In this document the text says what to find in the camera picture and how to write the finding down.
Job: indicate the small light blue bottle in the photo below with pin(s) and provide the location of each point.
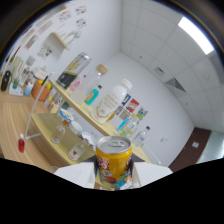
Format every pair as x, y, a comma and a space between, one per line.
122, 125

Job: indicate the yellow drink can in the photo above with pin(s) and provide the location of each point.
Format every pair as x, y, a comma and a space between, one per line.
114, 163

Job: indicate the wooden wall shelf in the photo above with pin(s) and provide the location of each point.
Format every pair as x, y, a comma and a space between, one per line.
58, 41

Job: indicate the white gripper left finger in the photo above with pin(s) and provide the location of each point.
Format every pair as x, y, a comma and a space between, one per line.
80, 173

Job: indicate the large glass jar cork lid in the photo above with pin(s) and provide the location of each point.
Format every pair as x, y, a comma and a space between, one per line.
87, 86

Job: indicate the two-tier wooden shelf rack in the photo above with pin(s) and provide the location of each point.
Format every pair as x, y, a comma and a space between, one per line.
50, 133

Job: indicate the clear bottle blue cap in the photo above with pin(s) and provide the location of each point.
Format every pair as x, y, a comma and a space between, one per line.
140, 137

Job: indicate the black kettle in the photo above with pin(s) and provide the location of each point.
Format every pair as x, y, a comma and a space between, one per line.
5, 81

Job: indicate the red patterned bowl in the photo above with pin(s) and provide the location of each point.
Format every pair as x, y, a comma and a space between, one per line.
89, 137

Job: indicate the large white plastic bottle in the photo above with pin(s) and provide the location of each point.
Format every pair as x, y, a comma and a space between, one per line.
110, 101

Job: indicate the brown door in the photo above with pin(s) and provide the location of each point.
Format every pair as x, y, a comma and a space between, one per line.
190, 150

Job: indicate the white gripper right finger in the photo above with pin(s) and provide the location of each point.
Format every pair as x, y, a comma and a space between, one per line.
150, 171

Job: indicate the small pink bottle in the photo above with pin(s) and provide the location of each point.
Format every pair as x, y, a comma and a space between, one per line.
75, 86

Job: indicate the small red liquid bottle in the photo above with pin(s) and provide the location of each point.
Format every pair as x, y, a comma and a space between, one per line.
21, 145

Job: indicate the black silver tall can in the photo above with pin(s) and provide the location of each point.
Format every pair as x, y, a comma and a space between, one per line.
71, 71

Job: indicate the white bowl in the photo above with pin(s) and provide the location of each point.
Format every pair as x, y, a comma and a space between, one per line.
76, 127

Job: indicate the blue rimmed bowl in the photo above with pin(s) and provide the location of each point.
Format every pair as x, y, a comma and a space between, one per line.
66, 116

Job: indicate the small teal bottle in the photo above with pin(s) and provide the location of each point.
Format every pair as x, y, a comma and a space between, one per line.
91, 96

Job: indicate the white tray with green cup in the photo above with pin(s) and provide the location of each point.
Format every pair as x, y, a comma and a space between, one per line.
15, 89

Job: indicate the ceiling light panel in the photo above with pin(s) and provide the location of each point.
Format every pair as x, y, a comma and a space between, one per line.
196, 35

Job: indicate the white cup blue band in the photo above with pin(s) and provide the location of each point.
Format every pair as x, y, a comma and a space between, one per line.
28, 89

